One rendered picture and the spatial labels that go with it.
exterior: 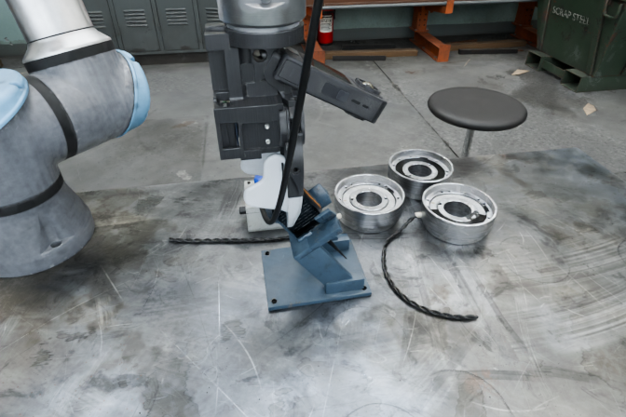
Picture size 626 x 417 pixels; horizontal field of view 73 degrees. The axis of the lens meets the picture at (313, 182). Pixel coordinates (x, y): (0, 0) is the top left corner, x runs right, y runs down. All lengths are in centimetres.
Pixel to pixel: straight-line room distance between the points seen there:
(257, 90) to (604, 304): 48
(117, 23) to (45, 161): 335
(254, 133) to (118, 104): 30
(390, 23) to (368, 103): 420
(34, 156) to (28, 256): 13
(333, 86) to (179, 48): 355
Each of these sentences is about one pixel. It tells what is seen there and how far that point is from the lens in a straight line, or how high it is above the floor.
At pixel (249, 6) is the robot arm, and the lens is 36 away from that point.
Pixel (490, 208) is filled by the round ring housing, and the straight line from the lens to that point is 68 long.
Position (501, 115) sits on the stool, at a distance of 153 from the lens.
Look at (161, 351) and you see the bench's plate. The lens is 52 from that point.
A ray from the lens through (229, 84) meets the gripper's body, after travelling 39.
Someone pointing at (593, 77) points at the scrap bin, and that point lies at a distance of 379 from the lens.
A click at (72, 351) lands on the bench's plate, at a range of 56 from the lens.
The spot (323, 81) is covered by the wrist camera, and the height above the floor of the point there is 107.
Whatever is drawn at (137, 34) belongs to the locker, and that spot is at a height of 27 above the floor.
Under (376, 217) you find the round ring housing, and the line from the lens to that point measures 61.
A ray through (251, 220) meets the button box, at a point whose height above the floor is 82.
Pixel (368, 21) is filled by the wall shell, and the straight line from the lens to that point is 453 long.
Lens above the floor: 121
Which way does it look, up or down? 34 degrees down
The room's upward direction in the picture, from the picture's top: straight up
